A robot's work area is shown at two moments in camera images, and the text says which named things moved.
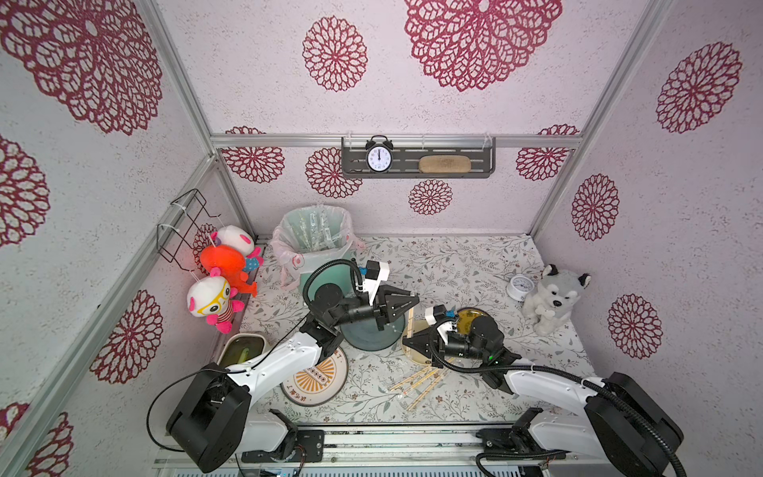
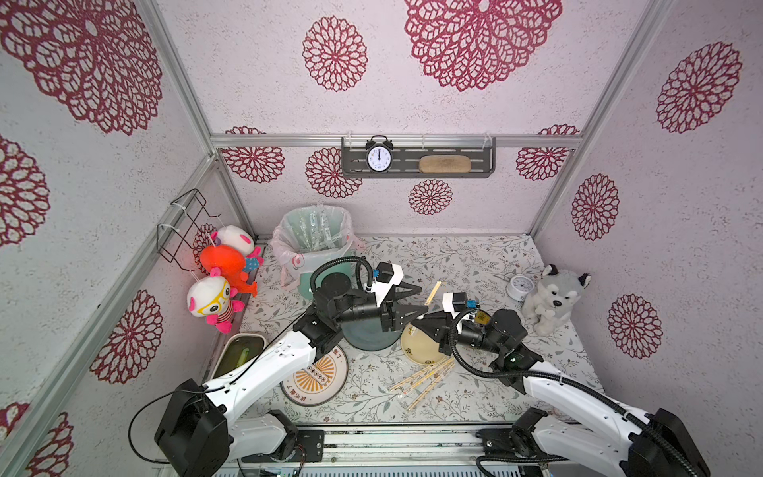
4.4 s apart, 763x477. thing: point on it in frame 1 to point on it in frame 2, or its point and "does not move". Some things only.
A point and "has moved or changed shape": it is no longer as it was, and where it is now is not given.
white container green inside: (241, 348) does not move
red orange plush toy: (230, 262) does not move
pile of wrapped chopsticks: (420, 385) does not move
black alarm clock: (380, 153) does not move
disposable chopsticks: (410, 324) has moved or changed shape
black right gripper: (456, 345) to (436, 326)
